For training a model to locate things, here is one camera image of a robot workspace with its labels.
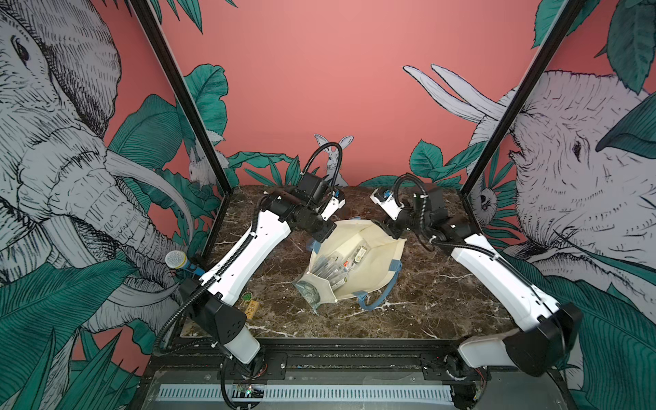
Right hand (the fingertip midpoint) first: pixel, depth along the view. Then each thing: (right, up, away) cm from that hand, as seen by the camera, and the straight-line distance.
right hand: (375, 207), depth 75 cm
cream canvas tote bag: (-12, -23, +13) cm, 30 cm away
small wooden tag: (-40, -34, +9) cm, 53 cm away
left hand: (-14, -5, 0) cm, 15 cm away
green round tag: (-43, -31, +13) cm, 55 cm away
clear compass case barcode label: (-2, -17, +19) cm, 26 cm away
